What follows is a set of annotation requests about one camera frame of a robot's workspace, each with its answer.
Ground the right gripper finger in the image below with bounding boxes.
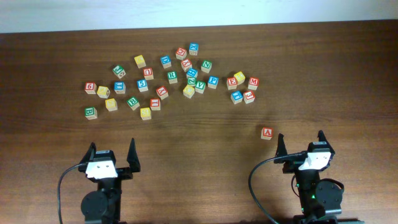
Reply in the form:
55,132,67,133
317,130,331,148
275,133,287,157

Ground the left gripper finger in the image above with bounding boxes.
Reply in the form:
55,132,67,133
126,138,141,172
80,142,96,164

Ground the yellow S block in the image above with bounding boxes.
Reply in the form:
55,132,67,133
105,98,118,111
140,108,152,120

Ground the green R block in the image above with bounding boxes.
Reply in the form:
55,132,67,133
167,71,178,84

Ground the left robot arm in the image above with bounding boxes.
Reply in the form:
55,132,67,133
78,139,141,224

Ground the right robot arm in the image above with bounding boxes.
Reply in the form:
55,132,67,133
275,131,344,223

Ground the red A block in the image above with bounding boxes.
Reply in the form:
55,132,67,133
261,127,274,140

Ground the green B block far left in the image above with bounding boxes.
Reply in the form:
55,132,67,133
85,107,98,120

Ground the green b block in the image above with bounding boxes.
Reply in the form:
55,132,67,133
127,96,140,111
85,107,98,120

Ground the red I block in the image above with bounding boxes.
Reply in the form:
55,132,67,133
150,98,161,111

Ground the red 3 block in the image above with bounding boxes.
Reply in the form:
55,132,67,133
243,91,256,104

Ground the yellow block far left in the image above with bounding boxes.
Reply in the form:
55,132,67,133
96,86,110,99

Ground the red 6 block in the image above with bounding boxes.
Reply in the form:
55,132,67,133
84,82,97,95

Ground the blue block right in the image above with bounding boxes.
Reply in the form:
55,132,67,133
231,91,243,104

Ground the red K block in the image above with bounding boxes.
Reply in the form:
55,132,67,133
155,86,169,100

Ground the blue block left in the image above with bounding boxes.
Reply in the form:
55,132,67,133
114,82,126,94

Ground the red M block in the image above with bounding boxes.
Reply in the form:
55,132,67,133
248,77,259,90

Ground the blue 5 block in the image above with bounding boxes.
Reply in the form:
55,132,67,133
137,79,149,92

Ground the red E block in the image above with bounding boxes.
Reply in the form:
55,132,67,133
226,77,238,90

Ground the yellow block right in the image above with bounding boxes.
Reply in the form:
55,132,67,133
234,71,246,85

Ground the red U block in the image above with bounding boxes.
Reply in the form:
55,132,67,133
143,68,154,80

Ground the yellow block centre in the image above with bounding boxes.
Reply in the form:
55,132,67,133
183,85,195,98

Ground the green J block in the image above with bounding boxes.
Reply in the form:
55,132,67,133
112,65,126,78

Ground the green N block lower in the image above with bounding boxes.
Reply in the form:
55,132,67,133
187,77,197,87

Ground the green n block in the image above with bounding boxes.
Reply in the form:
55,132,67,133
201,60,212,73
187,77,197,87

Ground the blue P block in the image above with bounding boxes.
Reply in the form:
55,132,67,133
208,76,219,89

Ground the yellow block top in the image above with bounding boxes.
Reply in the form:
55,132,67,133
134,55,146,68

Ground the green V block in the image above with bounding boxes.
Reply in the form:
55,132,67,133
195,81,206,94

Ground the blue D block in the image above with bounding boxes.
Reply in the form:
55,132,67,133
160,55,172,68

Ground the blue H block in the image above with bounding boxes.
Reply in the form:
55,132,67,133
186,68,198,78

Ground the red Y block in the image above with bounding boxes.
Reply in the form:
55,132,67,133
181,58,192,72

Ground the green N block upper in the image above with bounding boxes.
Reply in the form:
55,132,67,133
201,60,212,73

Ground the red C block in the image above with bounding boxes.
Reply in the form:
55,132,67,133
175,47,187,60

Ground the blue X block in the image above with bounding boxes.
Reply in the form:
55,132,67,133
188,42,199,55

